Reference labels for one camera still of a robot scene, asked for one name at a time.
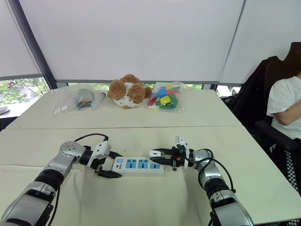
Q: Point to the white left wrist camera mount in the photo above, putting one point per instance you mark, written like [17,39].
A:
[101,149]

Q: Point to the clear bag of small items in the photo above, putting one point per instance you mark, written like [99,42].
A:
[75,100]

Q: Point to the brown white plush toy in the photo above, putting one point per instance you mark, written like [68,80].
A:
[128,94]

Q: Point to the white blue power strip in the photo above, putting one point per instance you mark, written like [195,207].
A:
[138,164]

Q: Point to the white roller blind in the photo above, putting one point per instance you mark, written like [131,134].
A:
[16,47]
[136,40]
[265,35]

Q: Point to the white charger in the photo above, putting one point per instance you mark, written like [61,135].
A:
[155,154]

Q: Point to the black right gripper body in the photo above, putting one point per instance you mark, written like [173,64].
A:
[178,155]

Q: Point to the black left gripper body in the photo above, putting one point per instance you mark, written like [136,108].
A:
[98,166]

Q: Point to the bag of colourful blocks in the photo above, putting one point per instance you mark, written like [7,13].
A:
[165,97]

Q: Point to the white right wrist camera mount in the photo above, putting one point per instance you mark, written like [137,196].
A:
[181,141]

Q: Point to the person in white t-shirt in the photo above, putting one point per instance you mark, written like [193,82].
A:
[282,96]

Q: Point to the black office chair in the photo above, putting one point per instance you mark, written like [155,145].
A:
[272,135]

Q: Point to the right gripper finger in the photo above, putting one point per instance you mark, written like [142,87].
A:
[167,151]
[164,162]

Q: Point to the person's bare forearm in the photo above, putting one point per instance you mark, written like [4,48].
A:
[290,115]

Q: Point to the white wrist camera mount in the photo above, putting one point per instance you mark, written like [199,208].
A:
[101,149]
[181,141]

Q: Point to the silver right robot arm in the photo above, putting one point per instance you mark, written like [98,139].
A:
[217,186]

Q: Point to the grey tube in bag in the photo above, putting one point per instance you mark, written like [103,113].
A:
[98,100]

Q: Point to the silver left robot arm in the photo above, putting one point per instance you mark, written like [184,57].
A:
[62,163]

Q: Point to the dark window frame post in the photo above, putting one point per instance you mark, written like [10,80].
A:
[35,47]

